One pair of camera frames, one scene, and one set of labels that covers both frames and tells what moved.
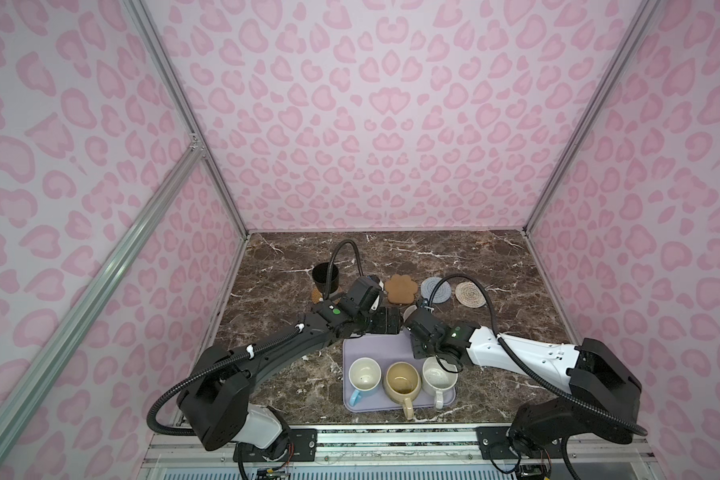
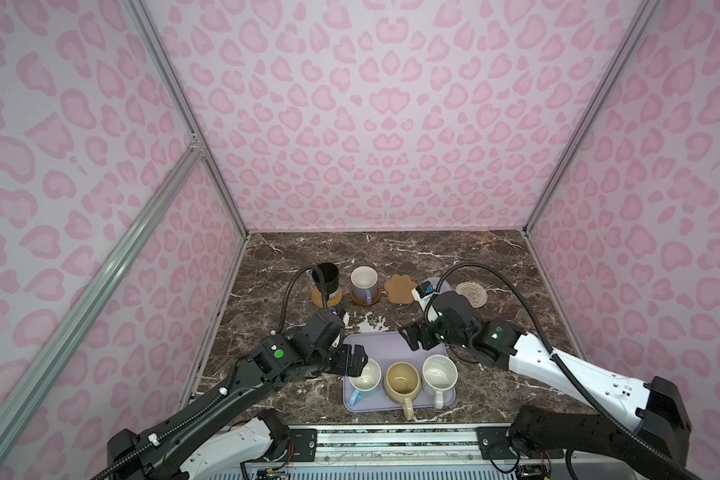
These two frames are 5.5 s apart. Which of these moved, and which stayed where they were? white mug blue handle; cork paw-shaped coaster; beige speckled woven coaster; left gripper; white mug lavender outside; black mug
Moved: left gripper; white mug lavender outside
Stayed: black mug; beige speckled woven coaster; white mug blue handle; cork paw-shaped coaster
